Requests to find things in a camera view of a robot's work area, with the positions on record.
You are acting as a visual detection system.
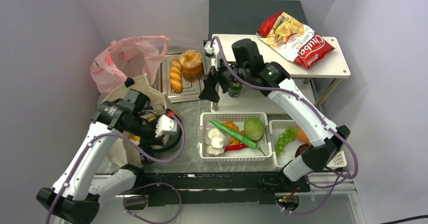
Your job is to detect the red cassava chips bag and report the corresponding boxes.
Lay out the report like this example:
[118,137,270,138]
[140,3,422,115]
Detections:
[256,11,335,69]

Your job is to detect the right white plastic basket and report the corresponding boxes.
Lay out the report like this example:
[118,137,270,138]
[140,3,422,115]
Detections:
[269,120,348,170]

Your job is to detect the left white plastic basket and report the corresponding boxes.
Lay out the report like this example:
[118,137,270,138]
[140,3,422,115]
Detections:
[198,112,273,162]

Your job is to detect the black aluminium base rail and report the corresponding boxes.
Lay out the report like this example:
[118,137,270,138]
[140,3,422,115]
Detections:
[60,172,355,207]

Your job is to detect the left green glass bottle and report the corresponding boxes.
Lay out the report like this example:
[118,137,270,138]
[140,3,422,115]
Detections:
[228,82,243,98]

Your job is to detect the bread loaf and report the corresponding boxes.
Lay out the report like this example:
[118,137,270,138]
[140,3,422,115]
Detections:
[170,59,184,93]

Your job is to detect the dark red apple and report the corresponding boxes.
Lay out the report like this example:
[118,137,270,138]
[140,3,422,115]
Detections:
[295,144,311,157]

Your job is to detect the peach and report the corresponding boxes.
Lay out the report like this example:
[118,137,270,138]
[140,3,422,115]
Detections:
[296,128,310,144]

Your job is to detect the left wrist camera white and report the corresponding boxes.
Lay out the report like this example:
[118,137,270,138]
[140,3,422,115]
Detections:
[155,115,178,138]

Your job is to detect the metal baking tray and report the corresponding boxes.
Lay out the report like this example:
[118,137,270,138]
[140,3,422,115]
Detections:
[158,51,206,103]

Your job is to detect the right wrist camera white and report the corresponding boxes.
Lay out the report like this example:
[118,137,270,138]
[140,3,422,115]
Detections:
[204,40,221,69]

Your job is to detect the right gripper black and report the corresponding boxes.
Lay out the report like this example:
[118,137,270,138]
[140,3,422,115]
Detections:
[199,52,250,101]

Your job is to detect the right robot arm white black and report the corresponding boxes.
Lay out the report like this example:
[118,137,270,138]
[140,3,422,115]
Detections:
[199,36,350,191]

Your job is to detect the dark grey back panel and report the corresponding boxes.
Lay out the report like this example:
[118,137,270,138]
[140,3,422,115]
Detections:
[207,0,308,39]

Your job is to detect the orange breaded food piece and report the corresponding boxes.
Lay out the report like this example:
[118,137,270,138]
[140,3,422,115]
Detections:
[179,49,203,75]

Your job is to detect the clear dumplings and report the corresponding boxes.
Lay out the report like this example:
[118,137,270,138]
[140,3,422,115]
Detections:
[203,128,229,157]

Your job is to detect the orange habanero pepper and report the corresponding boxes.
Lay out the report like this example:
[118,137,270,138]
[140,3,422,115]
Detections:
[222,121,246,146]

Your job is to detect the pink plastic grocery bag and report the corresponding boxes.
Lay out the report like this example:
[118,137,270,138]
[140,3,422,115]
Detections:
[90,35,169,93]

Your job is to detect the red chili pepper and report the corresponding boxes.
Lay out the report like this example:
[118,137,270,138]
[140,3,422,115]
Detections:
[224,144,248,152]

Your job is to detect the beige canvas tote bag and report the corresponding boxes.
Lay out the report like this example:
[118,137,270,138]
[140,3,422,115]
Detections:
[94,76,184,167]

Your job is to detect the green cabbage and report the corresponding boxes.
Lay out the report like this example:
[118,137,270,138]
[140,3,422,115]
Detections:
[244,118,265,141]

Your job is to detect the green grapes bunch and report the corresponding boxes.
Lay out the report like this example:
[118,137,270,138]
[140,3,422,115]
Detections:
[275,127,297,157]

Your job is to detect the white plastic basket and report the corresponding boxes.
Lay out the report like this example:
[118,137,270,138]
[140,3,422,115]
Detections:
[198,112,273,162]
[269,120,348,170]

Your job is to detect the white two-tier shelf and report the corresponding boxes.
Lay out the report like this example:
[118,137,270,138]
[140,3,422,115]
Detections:
[210,34,351,115]

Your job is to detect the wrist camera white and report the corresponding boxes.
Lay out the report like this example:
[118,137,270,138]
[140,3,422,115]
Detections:
[155,115,178,138]
[204,40,221,69]

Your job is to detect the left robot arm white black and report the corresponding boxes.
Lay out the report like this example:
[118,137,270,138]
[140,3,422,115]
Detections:
[36,89,177,223]

